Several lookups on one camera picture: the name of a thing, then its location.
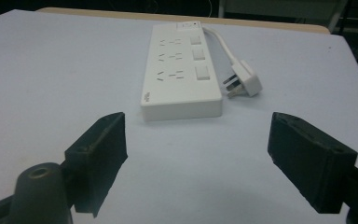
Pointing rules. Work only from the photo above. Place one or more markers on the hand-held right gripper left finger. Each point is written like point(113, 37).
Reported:
point(98, 161)

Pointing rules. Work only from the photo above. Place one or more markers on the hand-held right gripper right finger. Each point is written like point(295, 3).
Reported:
point(307, 158)

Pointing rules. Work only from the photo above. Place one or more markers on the white power strip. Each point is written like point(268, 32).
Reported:
point(180, 74)

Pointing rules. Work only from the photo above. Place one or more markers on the white power plug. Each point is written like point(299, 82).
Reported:
point(244, 80)

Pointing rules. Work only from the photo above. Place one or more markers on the metal stand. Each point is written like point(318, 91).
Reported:
point(335, 15)

